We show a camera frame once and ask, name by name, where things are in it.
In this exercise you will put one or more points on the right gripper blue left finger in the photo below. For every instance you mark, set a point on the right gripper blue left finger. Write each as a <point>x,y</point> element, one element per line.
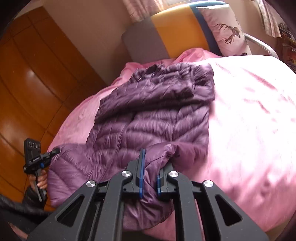
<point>95,211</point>

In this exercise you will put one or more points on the wooden desk with clutter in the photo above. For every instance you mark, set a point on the wooden desk with clutter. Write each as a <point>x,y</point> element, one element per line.
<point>287,46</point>

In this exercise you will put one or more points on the grey yellow blue headboard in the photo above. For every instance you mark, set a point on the grey yellow blue headboard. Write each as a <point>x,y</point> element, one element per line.
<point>171,32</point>

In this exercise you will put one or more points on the pink curtain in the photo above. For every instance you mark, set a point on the pink curtain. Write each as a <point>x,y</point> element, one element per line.
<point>269,21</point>
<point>140,9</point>

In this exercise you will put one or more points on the wooden wardrobe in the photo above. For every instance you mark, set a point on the wooden wardrobe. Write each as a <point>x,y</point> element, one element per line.
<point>43,78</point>

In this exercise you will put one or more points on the pink bed duvet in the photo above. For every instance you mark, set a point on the pink bed duvet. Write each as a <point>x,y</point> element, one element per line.
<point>252,135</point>

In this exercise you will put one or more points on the right pink curtain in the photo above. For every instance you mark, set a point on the right pink curtain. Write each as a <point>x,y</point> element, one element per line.
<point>269,21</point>

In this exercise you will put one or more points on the white deer print pillow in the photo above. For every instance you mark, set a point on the white deer print pillow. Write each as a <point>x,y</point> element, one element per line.
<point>226,30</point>

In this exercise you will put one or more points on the purple quilted down jacket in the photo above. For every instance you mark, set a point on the purple quilted down jacket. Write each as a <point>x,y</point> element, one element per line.
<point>162,109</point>

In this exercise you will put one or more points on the person left hand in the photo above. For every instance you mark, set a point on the person left hand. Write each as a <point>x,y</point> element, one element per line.
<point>41,181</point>

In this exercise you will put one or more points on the left pink curtain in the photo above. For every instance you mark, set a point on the left pink curtain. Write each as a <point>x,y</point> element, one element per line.
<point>140,9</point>

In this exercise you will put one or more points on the dark sleeve left forearm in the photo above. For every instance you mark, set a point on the dark sleeve left forearm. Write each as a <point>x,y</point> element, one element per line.
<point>26,215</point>

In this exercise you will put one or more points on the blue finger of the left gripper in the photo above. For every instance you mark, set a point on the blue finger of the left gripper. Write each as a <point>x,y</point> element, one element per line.
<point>52,153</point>

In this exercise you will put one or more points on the grey metal bed rail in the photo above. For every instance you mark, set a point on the grey metal bed rail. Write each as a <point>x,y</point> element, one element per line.
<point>268,49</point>

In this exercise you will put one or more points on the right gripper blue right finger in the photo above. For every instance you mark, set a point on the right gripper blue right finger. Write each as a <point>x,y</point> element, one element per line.
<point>203,211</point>

